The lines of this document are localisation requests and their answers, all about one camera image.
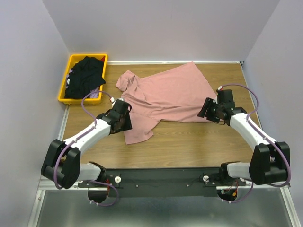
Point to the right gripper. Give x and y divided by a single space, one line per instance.
208 103

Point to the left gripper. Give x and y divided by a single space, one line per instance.
128 125

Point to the pink t shirt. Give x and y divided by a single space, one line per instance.
175 95

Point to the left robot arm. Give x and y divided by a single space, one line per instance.
62 161

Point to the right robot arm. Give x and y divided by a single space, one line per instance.
270 162

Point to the lavender t shirt in bin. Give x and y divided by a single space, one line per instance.
93 94

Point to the black t shirt in bin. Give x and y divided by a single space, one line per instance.
83 77

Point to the yellow plastic bin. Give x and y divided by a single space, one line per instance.
73 59

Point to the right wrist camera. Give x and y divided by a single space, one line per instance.
226 97

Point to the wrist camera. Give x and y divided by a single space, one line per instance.
120 109
226 97

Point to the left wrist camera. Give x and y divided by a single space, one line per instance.
120 109

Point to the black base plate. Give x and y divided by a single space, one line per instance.
169 182

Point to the aluminium frame rail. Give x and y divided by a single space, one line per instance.
44 184

